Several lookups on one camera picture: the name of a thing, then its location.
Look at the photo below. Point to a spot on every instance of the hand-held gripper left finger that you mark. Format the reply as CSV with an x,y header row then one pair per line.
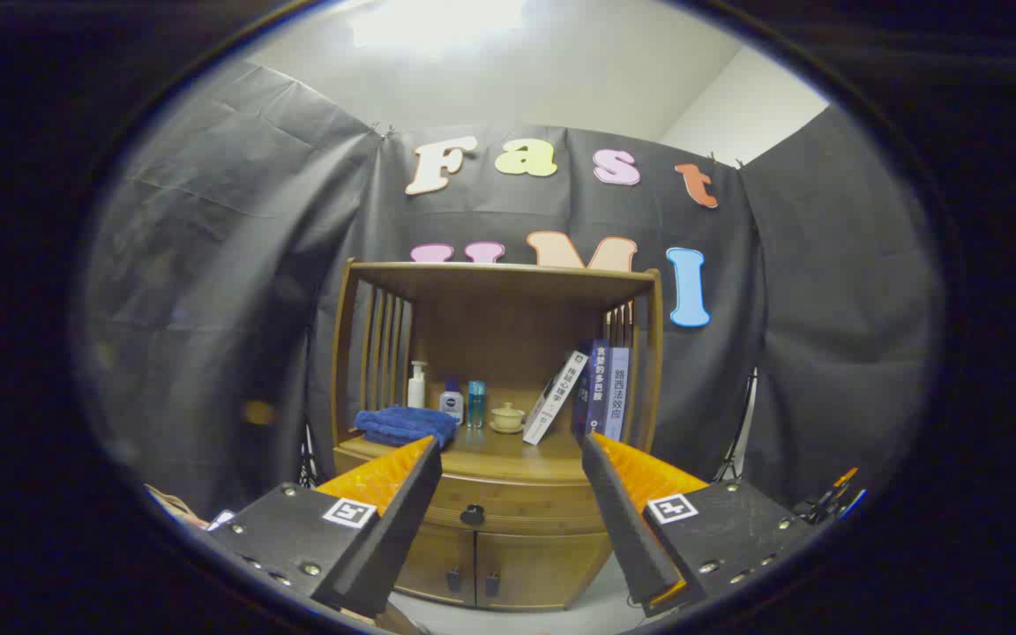
x,y
393,547

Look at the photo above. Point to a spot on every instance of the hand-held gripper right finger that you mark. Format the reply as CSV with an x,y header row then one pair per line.
x,y
627,529

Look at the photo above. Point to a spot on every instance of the black drawer knob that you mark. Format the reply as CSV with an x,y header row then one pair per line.
x,y
473,515

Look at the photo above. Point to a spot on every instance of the wooden drawer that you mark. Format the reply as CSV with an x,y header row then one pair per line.
x,y
534,507

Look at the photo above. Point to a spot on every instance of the wooden cabinet door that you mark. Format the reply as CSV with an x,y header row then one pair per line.
x,y
437,564
534,569

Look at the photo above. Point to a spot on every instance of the wooden countertop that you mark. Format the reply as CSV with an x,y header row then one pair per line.
x,y
499,450

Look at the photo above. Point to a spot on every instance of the wooden cabinet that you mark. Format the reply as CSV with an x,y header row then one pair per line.
x,y
508,326

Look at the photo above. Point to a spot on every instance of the blue folded towel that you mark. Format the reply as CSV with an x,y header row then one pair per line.
x,y
402,423

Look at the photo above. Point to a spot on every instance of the pale grey-blue book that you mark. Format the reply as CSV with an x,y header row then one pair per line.
x,y
617,392

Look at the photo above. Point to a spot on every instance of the dark blue book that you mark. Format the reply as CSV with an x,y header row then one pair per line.
x,y
596,388

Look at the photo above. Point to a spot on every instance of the white book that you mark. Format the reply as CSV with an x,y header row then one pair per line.
x,y
555,399

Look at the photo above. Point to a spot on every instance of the black tripod stand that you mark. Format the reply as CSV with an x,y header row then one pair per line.
x,y
742,432

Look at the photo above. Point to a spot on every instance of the white bottle with blue cap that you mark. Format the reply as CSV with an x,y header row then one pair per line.
x,y
451,404

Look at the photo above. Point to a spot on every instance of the white pump bottle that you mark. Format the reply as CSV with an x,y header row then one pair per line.
x,y
417,392

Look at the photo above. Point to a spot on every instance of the clear blue bottle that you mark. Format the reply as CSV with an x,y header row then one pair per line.
x,y
476,406

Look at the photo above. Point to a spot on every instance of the cream lidded teacup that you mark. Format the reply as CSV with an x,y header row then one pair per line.
x,y
507,416

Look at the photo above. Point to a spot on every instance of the black and orange device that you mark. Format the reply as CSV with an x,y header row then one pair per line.
x,y
830,503

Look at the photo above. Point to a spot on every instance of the black backdrop cloth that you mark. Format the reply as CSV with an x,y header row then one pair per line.
x,y
226,265

